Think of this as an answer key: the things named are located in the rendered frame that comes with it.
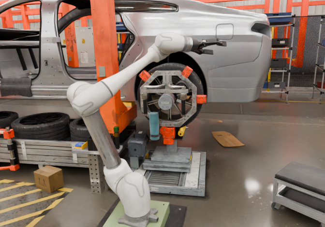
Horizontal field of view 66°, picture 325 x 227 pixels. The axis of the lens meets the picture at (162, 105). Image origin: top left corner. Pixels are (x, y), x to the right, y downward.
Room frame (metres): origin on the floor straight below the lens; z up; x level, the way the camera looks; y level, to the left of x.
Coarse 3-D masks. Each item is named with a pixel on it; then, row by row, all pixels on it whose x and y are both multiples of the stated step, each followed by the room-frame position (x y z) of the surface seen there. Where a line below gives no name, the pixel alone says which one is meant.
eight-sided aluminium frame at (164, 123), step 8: (160, 72) 2.33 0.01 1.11; (168, 72) 2.31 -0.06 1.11; (176, 72) 2.30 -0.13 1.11; (152, 80) 2.34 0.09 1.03; (184, 80) 2.29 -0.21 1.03; (192, 88) 2.27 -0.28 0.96; (192, 96) 2.27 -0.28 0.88; (192, 104) 2.27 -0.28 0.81; (192, 112) 2.27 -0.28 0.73; (184, 120) 2.29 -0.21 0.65
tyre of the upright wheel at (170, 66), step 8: (168, 64) 2.41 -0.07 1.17; (176, 64) 2.41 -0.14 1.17; (152, 72) 2.43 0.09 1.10; (192, 72) 2.41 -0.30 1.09; (192, 80) 2.35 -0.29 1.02; (200, 80) 2.53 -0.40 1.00; (200, 88) 2.34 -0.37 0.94; (200, 104) 2.34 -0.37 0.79; (160, 120) 2.42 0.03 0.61; (192, 120) 2.38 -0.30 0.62
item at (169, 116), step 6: (156, 78) 2.45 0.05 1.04; (150, 84) 2.52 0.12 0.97; (180, 84) 2.40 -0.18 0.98; (150, 96) 2.64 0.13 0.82; (150, 102) 2.57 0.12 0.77; (156, 102) 2.44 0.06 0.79; (180, 102) 2.40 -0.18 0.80; (186, 102) 2.39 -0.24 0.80; (150, 108) 2.48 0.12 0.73; (156, 108) 2.62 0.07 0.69; (162, 114) 2.56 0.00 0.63; (168, 114) 2.42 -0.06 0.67; (174, 114) 2.62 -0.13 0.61; (180, 114) 2.55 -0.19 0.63; (162, 120) 2.41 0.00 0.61; (168, 120) 2.41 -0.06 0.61; (174, 120) 2.39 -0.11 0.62
